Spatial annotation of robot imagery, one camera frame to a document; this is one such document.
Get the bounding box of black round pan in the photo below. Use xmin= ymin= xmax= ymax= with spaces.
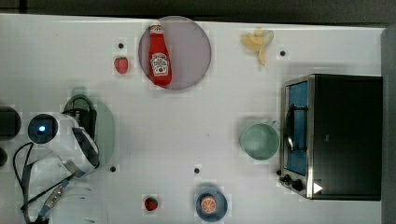
xmin=0 ymin=106 xmax=21 ymax=141

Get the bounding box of pale red strawberry toy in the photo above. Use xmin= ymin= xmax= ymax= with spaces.
xmin=114 ymin=57 xmax=129 ymax=74

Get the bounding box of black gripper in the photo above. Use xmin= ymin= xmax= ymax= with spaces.
xmin=75 ymin=109 xmax=97 ymax=140

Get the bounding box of dark red strawberry toy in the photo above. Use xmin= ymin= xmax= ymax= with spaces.
xmin=144 ymin=197 xmax=159 ymax=212

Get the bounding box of grey round plate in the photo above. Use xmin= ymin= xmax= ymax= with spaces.
xmin=138 ymin=16 xmax=212 ymax=91

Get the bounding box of mint green plastic strainer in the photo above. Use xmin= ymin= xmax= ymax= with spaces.
xmin=64 ymin=87 xmax=116 ymax=167

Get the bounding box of blue bowl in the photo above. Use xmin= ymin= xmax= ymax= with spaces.
xmin=195 ymin=188 xmax=228 ymax=222

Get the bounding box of peeled banana toy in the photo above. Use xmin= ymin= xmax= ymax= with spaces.
xmin=241 ymin=28 xmax=275 ymax=66

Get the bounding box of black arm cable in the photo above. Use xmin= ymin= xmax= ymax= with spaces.
xmin=12 ymin=94 xmax=96 ymax=223

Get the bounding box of mint green cup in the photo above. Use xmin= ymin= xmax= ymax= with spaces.
xmin=239 ymin=120 xmax=280 ymax=161

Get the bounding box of orange slice toy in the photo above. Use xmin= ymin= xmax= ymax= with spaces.
xmin=201 ymin=196 xmax=217 ymax=214

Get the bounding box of black toaster oven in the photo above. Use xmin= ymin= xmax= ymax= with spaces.
xmin=277 ymin=74 xmax=383 ymax=201

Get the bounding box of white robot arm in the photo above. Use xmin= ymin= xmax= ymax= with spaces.
xmin=21 ymin=113 xmax=100 ymax=224

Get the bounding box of red ketchup bottle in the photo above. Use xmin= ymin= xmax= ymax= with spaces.
xmin=148 ymin=21 xmax=173 ymax=87

